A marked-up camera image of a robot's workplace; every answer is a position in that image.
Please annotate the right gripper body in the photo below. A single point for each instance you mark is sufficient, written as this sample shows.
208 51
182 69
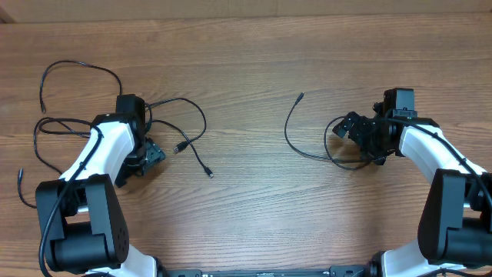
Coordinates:
368 136

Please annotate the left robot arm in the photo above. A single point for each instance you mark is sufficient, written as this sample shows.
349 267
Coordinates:
82 225

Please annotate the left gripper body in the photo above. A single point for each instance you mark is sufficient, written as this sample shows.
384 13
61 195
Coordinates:
146 155

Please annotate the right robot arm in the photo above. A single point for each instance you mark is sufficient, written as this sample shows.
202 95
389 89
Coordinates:
454 232

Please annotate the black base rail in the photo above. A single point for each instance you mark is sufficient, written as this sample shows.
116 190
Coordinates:
333 271

